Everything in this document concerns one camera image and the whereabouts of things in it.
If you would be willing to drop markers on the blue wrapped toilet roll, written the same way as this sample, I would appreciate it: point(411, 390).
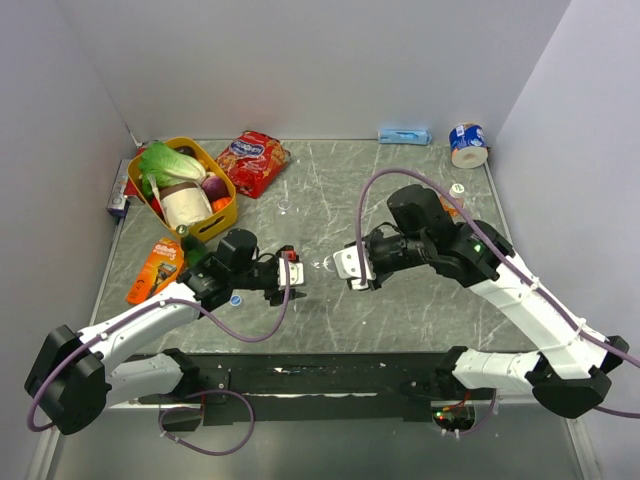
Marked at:
point(468, 146)

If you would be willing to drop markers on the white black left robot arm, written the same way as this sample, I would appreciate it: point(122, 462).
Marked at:
point(77, 374)

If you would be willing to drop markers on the aluminium frame rail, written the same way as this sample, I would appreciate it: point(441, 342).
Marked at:
point(155, 399)

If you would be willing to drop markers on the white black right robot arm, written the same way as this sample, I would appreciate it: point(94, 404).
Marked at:
point(567, 372)

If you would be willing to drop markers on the clear plastic water bottle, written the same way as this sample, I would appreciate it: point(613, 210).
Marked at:
point(325, 263)

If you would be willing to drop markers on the green toy cabbage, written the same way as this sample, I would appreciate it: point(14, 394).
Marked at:
point(168, 167)

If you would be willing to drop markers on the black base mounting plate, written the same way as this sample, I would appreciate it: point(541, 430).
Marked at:
point(306, 387)

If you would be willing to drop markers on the clear bottle cap centre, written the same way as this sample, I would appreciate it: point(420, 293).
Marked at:
point(284, 204)

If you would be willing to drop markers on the red snack bag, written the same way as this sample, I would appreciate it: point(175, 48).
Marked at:
point(252, 161)

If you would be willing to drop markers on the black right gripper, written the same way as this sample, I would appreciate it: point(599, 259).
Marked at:
point(380, 276)

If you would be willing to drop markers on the purple white box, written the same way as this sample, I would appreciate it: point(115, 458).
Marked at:
point(117, 204)

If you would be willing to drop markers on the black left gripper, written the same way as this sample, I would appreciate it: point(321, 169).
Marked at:
point(274, 295)

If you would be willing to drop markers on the green glass bottle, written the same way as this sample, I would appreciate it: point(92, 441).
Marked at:
point(194, 250)

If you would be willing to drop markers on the blue tissue pack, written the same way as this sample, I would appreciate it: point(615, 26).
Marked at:
point(404, 137)

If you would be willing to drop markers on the orange razor package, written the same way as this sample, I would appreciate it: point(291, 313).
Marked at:
point(162, 266)

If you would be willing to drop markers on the cream brown toy mushroom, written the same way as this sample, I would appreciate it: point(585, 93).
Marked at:
point(184, 204)

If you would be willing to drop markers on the orange toy fruit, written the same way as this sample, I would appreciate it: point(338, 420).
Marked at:
point(221, 203)

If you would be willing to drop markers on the yellow plastic basket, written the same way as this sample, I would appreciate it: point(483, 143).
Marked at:
point(217, 222)

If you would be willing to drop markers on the purple toy onion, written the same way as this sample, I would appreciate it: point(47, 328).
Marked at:
point(215, 188)

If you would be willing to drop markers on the blue bottle cap left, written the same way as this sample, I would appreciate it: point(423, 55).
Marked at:
point(235, 300)

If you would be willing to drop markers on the orange juice plastic bottle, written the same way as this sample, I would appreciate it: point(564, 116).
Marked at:
point(455, 197)

